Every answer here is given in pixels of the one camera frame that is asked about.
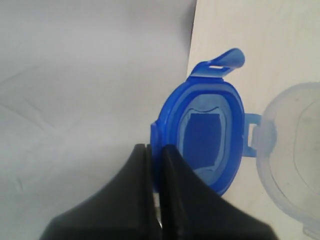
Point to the clear tall plastic container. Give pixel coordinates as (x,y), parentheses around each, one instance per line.
(287,143)

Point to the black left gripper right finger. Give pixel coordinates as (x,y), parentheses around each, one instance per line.
(190,210)

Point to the blue plastic locking lid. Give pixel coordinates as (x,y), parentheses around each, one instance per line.
(204,118)

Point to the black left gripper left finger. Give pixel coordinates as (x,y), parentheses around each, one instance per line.
(124,209)

